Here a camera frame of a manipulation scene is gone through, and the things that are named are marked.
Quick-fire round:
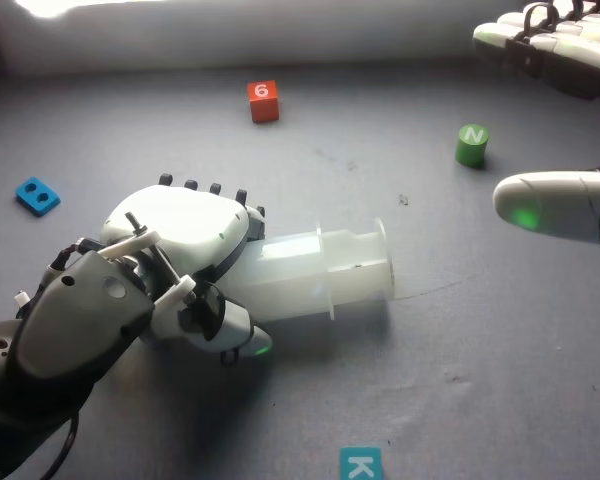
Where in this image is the red number block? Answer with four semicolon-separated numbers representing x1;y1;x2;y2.
246;80;281;124

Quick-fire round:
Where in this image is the large white plastic syringe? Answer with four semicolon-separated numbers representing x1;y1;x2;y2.
214;217;396;321

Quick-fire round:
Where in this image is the green letter N cylinder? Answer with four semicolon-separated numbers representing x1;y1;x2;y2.
454;122;491;169

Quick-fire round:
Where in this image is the teal letter K block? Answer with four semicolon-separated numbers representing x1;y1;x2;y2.
339;446;383;480

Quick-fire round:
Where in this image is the grey table cloth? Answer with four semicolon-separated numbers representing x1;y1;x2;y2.
0;54;600;480

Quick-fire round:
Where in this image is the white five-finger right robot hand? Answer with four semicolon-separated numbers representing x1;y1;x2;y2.
472;0;600;246

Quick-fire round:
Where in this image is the white backdrop panel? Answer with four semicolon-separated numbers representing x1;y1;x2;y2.
0;0;481;76

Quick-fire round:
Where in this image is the blue two-hole flat block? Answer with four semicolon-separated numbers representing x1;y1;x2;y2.
14;177;61;218

